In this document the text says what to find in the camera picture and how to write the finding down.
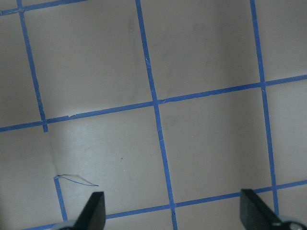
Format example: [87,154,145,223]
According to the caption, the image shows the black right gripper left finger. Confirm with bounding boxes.
[71,192,106,230]

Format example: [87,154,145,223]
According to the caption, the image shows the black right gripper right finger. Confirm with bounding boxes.
[240,189,283,230]

